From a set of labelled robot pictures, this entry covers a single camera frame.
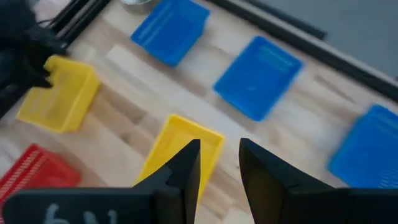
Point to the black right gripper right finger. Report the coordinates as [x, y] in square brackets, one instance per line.
[280, 193]

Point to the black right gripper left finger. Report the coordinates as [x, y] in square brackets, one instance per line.
[174, 199]

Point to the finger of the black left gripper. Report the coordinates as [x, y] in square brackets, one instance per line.
[42, 49]

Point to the yellow plastic basket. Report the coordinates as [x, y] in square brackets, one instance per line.
[62, 99]
[177, 133]

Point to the blue plastic basket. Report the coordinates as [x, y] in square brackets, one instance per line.
[171, 31]
[258, 77]
[367, 152]

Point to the red plastic basket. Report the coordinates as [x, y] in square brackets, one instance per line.
[37, 171]

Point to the silver lamp base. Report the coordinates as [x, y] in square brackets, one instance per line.
[136, 3]

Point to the black aluminium frame rail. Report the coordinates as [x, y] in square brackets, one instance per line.
[90, 18]
[66, 14]
[342, 63]

